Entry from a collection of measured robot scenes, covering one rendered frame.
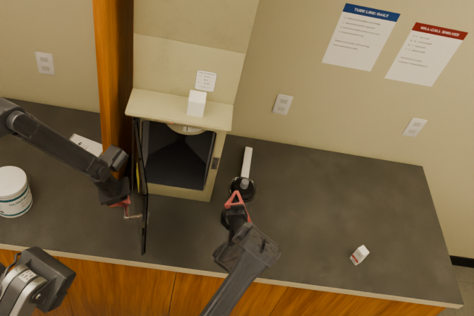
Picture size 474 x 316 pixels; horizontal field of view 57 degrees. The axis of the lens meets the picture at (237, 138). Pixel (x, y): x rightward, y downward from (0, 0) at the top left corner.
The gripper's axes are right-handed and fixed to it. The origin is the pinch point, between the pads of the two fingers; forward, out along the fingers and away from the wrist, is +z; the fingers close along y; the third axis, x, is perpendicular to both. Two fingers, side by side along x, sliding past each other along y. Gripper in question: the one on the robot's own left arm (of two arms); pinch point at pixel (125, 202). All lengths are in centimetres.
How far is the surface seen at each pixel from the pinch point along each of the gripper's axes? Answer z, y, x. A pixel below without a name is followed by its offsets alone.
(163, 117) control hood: -23.3, -23.5, -8.8
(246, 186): 17.6, -38.8, -0.6
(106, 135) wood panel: -16.7, -2.8, -15.8
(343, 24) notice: -2, -94, -41
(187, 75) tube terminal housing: -27.4, -34.1, -17.7
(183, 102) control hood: -20.2, -29.9, -14.6
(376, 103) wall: 40, -104, -32
